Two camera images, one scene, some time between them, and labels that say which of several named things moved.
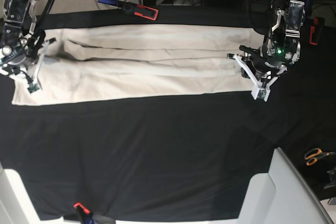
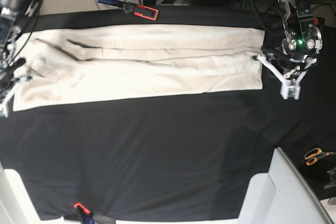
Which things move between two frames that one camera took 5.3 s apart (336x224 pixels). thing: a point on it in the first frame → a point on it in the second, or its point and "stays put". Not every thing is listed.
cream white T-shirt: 120,62 stays put
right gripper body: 264,70 → 292,67
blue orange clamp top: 139,10 stays put
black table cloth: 182,157 stays put
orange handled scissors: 312,155 stays put
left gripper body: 21,58 → 6,76
